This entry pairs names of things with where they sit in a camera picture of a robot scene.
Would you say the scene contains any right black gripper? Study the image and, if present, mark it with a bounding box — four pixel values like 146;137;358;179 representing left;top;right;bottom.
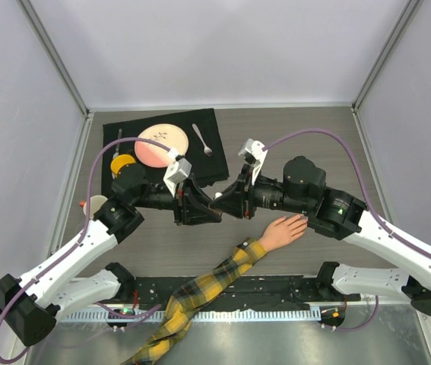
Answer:
211;163;310;220

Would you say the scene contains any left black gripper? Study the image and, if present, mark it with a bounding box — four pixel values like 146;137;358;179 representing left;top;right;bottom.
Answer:
133;173;223;226

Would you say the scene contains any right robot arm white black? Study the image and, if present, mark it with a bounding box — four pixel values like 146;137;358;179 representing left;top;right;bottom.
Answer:
211;156;431;316

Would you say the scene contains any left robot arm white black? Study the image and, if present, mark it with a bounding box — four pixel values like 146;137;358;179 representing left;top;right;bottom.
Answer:
0;160;221;347

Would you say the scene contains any black cloth placemat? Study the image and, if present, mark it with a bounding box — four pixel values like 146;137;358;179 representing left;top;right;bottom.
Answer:
103;109;229;188

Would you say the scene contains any silver fork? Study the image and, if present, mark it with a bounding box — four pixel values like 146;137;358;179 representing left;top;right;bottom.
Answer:
192;123;213;157

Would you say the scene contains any pink ceramic plate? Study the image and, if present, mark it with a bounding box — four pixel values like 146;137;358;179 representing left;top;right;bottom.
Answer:
134;124;190;169

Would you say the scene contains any yellow cup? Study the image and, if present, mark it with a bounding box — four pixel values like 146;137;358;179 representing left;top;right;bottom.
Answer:
110;154;136;179

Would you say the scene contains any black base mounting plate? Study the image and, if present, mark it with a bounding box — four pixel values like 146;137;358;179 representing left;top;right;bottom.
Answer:
90;275;361;309

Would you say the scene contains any white cup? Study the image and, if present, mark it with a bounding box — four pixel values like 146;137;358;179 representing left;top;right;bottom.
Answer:
82;195;108;219

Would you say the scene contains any yellow plaid sleeve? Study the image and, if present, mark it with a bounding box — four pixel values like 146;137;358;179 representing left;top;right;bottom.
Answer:
124;239;267;364

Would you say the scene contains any silver knife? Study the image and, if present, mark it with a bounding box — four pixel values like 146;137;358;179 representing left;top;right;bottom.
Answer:
112;129;123;160

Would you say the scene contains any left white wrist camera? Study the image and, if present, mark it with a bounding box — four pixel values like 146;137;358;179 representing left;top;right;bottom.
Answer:
163;148;192;197

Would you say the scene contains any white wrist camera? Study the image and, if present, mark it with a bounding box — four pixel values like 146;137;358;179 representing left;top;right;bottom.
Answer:
238;138;268;179
163;148;192;197

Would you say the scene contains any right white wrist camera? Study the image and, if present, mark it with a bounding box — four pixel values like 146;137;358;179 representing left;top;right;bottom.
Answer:
238;138;268;179

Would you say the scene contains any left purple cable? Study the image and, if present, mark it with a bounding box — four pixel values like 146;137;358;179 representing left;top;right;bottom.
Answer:
0;137;176;363

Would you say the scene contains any purple cable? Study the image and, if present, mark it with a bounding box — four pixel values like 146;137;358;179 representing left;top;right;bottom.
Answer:
264;128;431;331
0;137;176;363

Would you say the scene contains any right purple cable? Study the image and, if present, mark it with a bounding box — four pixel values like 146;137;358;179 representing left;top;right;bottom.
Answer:
264;128;431;331

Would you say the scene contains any white slotted cable duct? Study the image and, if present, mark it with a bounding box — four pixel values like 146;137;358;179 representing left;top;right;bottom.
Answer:
60;306;322;326

